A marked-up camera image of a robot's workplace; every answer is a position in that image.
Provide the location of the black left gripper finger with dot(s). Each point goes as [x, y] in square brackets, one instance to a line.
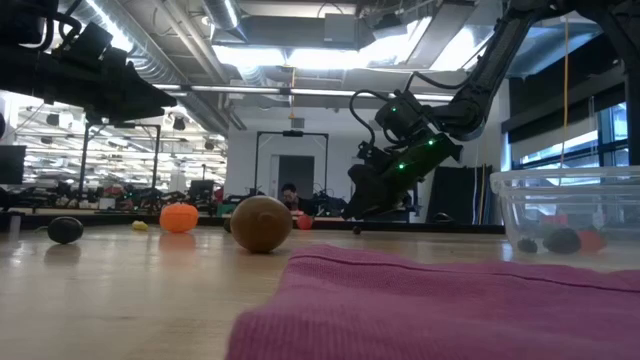
[120, 121]
[135, 97]

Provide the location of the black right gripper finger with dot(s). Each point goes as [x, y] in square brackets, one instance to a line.
[390, 202]
[359, 190]

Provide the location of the brown toy kiwi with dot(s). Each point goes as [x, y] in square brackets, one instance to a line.
[261, 223]

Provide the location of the small yellow toy piece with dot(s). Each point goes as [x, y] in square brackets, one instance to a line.
[140, 225]

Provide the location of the orange toy fruit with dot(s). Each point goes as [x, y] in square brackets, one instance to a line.
[178, 217]

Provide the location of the small dark toy berry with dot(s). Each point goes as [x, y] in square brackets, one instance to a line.
[65, 230]
[562, 240]
[227, 225]

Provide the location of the clear plastic tupperware container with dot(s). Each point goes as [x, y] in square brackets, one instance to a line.
[570, 215]

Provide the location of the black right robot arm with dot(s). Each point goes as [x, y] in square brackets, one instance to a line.
[495, 55]

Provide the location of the black panel board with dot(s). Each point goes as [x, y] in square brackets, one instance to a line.
[460, 195]

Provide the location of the black dome object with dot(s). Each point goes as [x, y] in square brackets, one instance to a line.
[443, 218]

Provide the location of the person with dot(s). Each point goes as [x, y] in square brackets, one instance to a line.
[291, 197]

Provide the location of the distant workbench equipment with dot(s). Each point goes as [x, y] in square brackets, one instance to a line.
[125, 197]

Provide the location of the long ceiling light strip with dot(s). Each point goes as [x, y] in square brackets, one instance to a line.
[240, 90]

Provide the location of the dark monitor screen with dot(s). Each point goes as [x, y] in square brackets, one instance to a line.
[11, 165]

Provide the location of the purple folded cloth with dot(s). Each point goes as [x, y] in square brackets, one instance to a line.
[425, 310]

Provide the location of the black gantry frame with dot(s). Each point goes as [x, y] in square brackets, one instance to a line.
[120, 125]
[291, 133]

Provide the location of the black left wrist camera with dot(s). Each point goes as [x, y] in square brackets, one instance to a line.
[90, 45]

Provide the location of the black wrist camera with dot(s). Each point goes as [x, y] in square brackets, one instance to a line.
[372, 155]
[90, 45]

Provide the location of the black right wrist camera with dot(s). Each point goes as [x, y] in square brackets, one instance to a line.
[372, 155]

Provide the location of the large silver spiral duct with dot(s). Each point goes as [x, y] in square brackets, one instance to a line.
[155, 60]

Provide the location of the black aluminium table frame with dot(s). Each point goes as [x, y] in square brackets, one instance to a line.
[450, 227]

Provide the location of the silver ventilation duct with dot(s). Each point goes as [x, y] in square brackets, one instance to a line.
[225, 15]

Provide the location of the small white post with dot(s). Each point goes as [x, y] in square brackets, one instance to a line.
[14, 227]

